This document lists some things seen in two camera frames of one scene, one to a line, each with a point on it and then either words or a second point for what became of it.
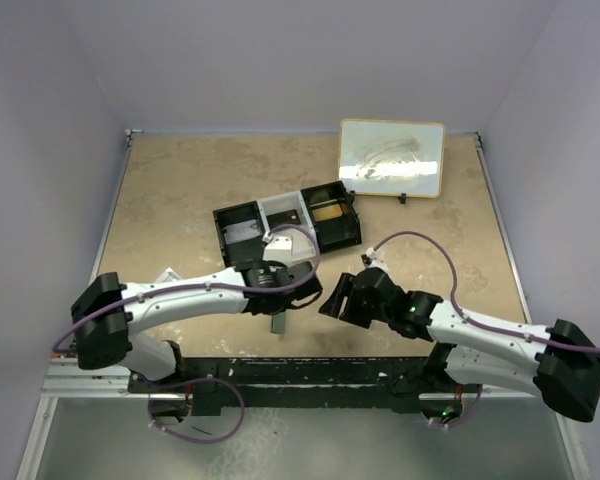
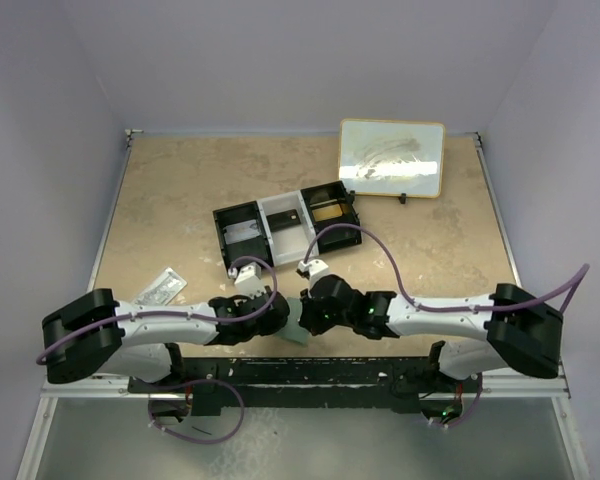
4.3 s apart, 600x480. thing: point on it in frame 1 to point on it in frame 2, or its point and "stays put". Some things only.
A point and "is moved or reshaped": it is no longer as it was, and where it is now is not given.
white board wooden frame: (391, 158) stays put
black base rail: (304, 385) stays put
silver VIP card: (241, 231) stays put
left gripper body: (277, 266) to (263, 331)
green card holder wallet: (278, 323) is moved or reshaped
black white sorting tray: (325, 209) stays put
